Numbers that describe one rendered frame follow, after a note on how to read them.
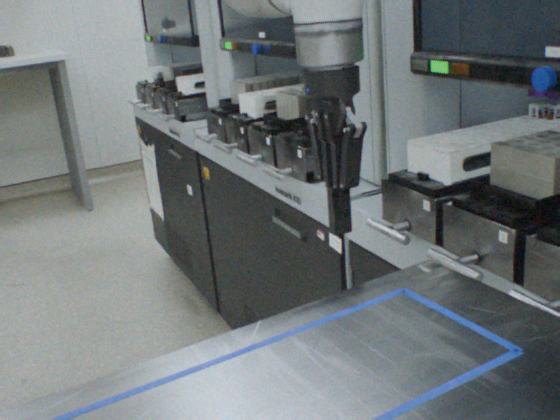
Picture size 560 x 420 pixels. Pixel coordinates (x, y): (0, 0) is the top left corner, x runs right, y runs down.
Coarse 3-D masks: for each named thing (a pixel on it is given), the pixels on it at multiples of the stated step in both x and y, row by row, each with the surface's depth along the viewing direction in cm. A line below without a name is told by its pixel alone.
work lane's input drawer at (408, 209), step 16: (400, 176) 97; (416, 176) 96; (384, 192) 100; (400, 192) 96; (416, 192) 92; (432, 192) 90; (448, 192) 91; (464, 192) 91; (384, 208) 101; (400, 208) 97; (416, 208) 93; (432, 208) 90; (368, 224) 98; (400, 224) 95; (416, 224) 94; (432, 224) 90; (400, 240) 91; (432, 240) 91
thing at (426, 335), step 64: (320, 320) 57; (384, 320) 56; (448, 320) 55; (512, 320) 54; (128, 384) 50; (192, 384) 49; (256, 384) 48; (320, 384) 48; (384, 384) 47; (448, 384) 46; (512, 384) 45
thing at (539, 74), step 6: (540, 66) 73; (546, 66) 73; (534, 72) 74; (540, 72) 73; (546, 72) 72; (552, 72) 72; (534, 78) 74; (540, 78) 73; (546, 78) 72; (552, 78) 72; (534, 84) 74; (540, 84) 73; (546, 84) 73; (552, 84) 72; (540, 90) 74; (546, 90) 73
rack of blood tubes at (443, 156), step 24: (504, 120) 105; (528, 120) 104; (552, 120) 102; (408, 144) 98; (432, 144) 95; (456, 144) 94; (480, 144) 92; (408, 168) 99; (432, 168) 93; (456, 168) 91; (480, 168) 93
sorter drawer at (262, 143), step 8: (248, 128) 148; (256, 128) 145; (264, 128) 141; (272, 128) 139; (280, 128) 139; (288, 128) 139; (248, 136) 149; (256, 136) 144; (264, 136) 140; (272, 136) 137; (256, 144) 145; (264, 144) 141; (272, 144) 137; (256, 152) 147; (264, 152) 142; (272, 152) 138; (248, 160) 141; (256, 160) 144; (264, 160) 143; (272, 160) 139
